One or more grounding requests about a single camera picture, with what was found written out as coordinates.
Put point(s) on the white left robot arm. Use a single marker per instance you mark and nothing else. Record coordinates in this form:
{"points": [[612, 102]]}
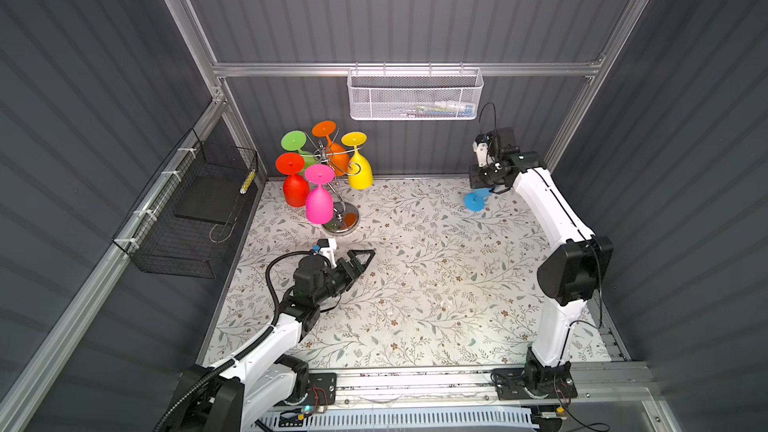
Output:
{"points": [[235, 392]]}

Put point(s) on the blue wine glass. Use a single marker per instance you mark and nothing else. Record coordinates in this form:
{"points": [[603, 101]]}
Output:
{"points": [[475, 201]]}

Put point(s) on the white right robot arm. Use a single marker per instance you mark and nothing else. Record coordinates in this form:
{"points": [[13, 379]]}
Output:
{"points": [[569, 276]]}

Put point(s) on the green wine glass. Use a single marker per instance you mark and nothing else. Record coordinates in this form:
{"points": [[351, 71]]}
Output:
{"points": [[294, 141]]}

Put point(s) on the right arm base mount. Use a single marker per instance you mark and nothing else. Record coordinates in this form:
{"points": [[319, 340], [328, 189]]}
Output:
{"points": [[534, 382]]}

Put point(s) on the pink wine glass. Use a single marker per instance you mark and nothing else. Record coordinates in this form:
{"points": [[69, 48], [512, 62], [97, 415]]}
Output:
{"points": [[319, 203]]}

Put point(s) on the black wire basket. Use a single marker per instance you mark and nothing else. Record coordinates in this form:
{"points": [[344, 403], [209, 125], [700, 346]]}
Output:
{"points": [[192, 220]]}

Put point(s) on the orange wine glass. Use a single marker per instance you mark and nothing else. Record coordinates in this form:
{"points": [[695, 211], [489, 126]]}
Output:
{"points": [[329, 152]]}

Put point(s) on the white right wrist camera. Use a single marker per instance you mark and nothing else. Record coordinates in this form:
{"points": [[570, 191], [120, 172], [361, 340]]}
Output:
{"points": [[484, 148]]}

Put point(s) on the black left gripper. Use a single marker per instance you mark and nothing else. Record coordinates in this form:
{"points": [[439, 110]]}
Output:
{"points": [[349, 277]]}

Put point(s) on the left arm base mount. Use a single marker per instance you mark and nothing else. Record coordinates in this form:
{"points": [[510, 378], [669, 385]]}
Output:
{"points": [[310, 387]]}

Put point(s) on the chrome wine glass rack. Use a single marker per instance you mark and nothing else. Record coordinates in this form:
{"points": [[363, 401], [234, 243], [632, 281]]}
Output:
{"points": [[346, 216]]}

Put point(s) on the red wine glass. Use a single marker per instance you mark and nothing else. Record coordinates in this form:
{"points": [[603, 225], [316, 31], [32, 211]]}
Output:
{"points": [[295, 187]]}

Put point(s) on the white wire mesh basket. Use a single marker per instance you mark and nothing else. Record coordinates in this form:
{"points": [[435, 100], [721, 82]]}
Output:
{"points": [[413, 93]]}

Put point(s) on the white vented panel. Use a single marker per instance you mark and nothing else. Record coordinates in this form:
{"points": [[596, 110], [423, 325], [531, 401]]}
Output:
{"points": [[407, 419]]}

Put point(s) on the yellow marker pen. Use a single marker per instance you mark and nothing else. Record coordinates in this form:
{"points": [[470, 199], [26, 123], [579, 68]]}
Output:
{"points": [[247, 182]]}

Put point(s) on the yellow wine glass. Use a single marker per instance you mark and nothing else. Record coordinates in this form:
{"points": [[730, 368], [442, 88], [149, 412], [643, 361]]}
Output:
{"points": [[359, 171]]}

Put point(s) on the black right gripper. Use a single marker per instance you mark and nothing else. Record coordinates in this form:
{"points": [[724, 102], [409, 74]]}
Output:
{"points": [[474, 179]]}

